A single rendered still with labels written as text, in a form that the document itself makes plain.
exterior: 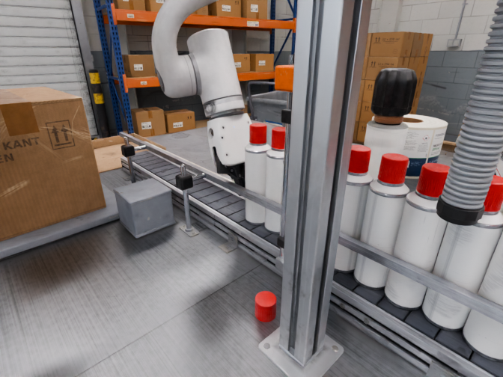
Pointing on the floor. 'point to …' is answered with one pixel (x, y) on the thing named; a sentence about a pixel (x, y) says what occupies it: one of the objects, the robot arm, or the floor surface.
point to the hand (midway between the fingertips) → (243, 185)
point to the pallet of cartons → (391, 42)
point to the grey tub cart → (267, 105)
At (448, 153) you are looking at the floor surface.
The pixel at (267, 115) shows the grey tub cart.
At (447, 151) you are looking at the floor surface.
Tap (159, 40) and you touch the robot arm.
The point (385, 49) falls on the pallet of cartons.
